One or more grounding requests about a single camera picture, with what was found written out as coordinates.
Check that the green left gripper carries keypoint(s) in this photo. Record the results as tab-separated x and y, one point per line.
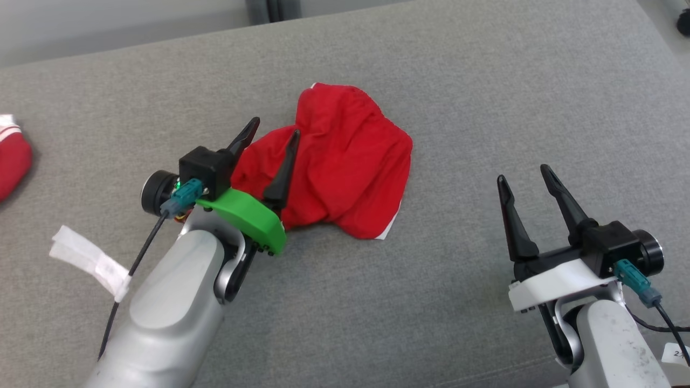
250	218

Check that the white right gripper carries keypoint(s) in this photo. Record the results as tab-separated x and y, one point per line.
560	280

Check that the plain red garment white trim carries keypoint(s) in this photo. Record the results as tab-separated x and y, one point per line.
345	161

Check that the red jersey white sleeves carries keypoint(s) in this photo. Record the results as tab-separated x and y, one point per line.
11	161

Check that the black round caster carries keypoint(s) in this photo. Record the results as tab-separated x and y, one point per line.
684	22

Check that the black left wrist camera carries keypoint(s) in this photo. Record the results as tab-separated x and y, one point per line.
207	170

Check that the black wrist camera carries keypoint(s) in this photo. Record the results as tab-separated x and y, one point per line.
620	245
207	170

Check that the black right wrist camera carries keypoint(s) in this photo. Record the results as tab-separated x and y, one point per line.
620	245

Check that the dark grey upright post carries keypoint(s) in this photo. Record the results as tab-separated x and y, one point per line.
272	9

